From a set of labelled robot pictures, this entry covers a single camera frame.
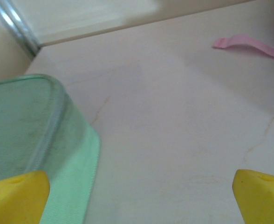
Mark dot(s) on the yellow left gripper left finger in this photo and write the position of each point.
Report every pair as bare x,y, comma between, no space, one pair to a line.
15,200

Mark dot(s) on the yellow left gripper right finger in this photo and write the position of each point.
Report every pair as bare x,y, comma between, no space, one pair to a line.
262,200

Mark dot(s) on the pink backpack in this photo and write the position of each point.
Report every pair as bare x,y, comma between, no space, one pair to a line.
244,42

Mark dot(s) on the mint green fabric case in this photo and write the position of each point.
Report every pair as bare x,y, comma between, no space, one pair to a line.
22,121

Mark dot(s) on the aluminium frame post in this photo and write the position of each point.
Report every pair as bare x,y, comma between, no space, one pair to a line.
13,23

